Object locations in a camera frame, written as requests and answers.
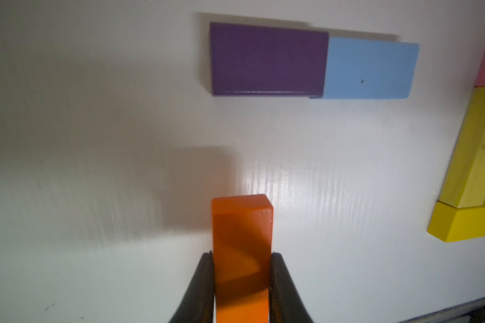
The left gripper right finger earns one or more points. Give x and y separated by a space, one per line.
285 304

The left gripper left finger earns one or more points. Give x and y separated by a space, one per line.
197 304

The orange long block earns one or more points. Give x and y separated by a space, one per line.
242 228

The yellow block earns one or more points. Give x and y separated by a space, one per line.
451 224

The long yellow-green block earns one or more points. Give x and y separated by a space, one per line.
464 184

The light blue block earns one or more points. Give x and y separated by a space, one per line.
360 69

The purple block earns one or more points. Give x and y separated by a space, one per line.
264 61

